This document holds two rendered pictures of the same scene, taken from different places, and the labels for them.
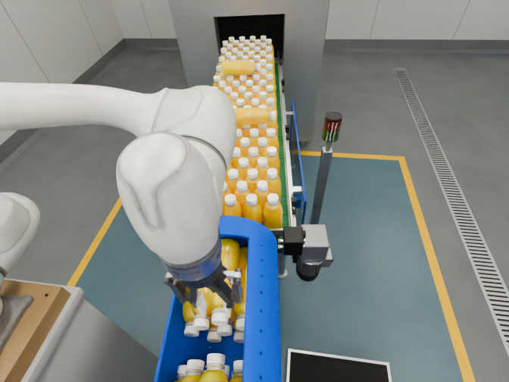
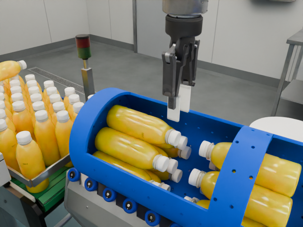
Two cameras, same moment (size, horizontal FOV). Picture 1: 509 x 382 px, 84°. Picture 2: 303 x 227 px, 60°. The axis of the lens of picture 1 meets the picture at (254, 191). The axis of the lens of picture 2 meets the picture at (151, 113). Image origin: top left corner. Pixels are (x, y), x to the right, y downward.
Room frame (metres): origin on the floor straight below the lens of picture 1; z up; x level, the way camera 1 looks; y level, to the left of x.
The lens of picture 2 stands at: (0.02, 0.62, 1.56)
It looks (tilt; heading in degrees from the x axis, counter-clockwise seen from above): 30 degrees down; 298
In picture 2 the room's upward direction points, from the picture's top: straight up
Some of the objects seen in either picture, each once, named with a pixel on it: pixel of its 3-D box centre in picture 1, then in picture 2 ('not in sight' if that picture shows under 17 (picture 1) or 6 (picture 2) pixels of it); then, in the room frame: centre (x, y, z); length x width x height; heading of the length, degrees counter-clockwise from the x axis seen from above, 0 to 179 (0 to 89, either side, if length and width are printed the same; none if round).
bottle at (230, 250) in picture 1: (223, 277); (141, 125); (0.34, 0.09, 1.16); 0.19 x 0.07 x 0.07; 176
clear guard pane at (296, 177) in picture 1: (295, 176); not in sight; (1.14, -0.24, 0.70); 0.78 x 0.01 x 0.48; 176
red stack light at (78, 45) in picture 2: (332, 122); (83, 42); (0.88, -0.31, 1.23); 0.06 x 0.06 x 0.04
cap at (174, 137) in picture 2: (220, 317); (172, 137); (0.24, 0.10, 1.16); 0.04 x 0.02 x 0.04; 86
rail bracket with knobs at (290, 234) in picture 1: (291, 241); not in sight; (0.56, -0.12, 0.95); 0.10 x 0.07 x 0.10; 86
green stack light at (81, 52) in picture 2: (330, 132); (84, 51); (0.88, -0.31, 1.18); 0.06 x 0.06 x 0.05
